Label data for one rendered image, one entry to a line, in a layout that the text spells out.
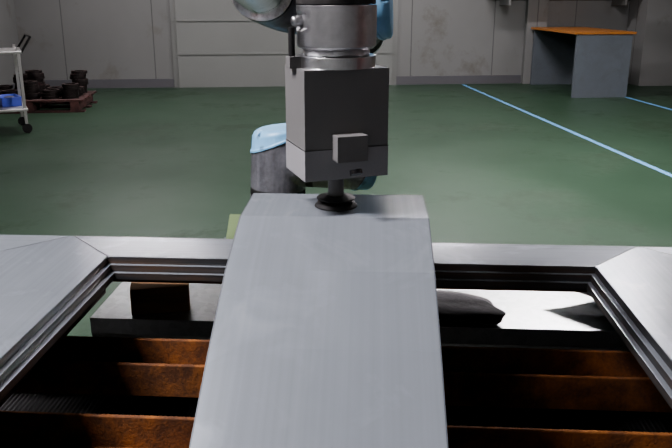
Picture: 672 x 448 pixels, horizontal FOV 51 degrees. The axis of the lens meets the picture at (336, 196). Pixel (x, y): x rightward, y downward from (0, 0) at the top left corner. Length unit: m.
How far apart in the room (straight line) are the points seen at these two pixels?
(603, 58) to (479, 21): 2.00
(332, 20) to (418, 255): 0.22
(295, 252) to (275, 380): 0.13
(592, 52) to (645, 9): 1.77
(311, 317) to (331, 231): 0.11
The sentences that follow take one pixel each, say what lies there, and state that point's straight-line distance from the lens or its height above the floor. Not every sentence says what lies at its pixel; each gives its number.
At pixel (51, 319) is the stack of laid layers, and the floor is 0.83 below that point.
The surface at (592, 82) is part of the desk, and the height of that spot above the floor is 0.19.
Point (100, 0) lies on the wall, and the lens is 10.40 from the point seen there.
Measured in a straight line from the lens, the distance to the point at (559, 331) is 1.26.
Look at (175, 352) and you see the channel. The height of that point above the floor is 0.71.
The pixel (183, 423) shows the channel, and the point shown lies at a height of 0.72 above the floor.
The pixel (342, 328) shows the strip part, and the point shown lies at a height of 0.96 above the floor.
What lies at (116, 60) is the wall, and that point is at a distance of 10.41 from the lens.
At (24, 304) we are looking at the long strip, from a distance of 0.98.
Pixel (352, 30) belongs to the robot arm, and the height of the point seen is 1.19.
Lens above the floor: 1.21
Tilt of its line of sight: 16 degrees down
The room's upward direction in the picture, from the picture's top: straight up
